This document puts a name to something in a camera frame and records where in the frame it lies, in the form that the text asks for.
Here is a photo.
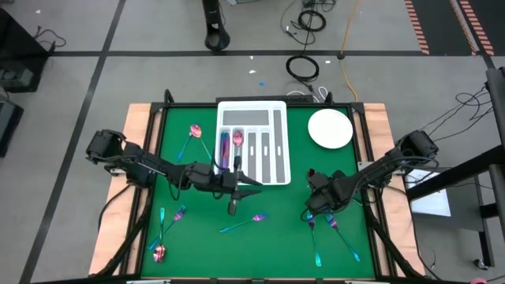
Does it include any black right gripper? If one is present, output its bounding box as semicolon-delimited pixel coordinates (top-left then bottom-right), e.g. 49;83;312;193
305;170;356;216

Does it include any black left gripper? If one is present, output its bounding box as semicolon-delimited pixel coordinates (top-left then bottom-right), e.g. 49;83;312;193
188;155;264;217

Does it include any iridescent rainbow fork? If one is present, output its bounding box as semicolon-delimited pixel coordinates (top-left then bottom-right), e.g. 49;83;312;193
325;214;362;263
306;212;323;268
148;204;188;251
219;211;268;234
198;136;214;162

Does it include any white plastic cutlery tray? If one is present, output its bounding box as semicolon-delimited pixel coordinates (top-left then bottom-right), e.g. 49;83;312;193
213;100;292;186

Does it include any white round plate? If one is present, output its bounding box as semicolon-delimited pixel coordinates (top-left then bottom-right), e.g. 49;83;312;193
307;108;354;150

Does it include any green table mat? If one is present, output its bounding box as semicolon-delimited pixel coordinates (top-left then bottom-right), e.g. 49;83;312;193
140;106;376;279

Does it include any black power strip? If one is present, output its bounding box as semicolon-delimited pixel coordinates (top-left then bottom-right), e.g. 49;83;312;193
215;94;313;104

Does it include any white paper sheet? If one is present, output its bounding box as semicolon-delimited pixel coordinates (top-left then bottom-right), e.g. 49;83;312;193
404;167;452;218

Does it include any black cylindrical floor stand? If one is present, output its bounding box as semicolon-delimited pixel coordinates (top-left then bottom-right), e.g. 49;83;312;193
201;0;231;51

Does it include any dark equipment case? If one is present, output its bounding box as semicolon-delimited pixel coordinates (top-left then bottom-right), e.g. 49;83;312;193
0;98;24;158

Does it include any grey box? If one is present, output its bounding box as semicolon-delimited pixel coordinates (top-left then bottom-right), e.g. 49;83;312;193
0;66;35;88

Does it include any black cabinet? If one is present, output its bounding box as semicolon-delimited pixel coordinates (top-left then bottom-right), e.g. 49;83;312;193
0;8;51;94

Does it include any black aluminium table frame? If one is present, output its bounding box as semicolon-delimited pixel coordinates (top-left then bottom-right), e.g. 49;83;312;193
92;88;427;284

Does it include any white cable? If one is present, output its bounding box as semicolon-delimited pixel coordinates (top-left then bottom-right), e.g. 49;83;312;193
286;85;329;104

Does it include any coiled black cable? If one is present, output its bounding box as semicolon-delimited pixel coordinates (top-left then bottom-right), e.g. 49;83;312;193
285;54;320;83
296;8;327;32

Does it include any yellow extension cord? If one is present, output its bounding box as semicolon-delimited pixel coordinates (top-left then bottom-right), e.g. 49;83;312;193
338;0;361;103

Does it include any black metal cart frame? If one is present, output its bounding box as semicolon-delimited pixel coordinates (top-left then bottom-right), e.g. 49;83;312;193
405;66;505;269

